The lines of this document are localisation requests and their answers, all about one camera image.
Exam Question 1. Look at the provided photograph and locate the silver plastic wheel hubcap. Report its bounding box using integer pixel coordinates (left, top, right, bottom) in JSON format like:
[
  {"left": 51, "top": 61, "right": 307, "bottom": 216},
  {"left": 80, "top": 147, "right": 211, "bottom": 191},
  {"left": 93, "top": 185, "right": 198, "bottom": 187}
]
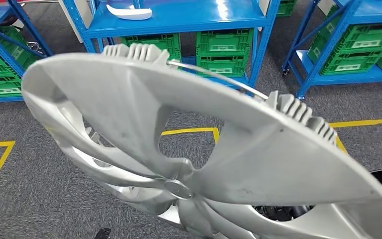
[{"left": 21, "top": 43, "right": 382, "bottom": 239}]

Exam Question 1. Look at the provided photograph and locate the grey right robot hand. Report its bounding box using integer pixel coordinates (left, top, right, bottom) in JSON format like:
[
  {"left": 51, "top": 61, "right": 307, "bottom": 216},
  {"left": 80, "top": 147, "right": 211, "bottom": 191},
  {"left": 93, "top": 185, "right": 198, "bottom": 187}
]
[{"left": 253, "top": 204, "right": 314, "bottom": 222}]

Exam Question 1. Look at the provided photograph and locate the white mirror cover part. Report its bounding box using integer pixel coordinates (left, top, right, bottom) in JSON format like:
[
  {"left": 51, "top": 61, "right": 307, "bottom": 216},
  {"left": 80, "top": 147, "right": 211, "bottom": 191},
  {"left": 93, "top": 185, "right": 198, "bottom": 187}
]
[{"left": 106, "top": 3, "right": 153, "bottom": 21}]

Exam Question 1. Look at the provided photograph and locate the white table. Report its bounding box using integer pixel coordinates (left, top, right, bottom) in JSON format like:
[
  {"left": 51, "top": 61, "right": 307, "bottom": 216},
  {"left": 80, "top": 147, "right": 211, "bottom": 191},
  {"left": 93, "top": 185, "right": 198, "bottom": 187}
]
[{"left": 57, "top": 0, "right": 84, "bottom": 44}]

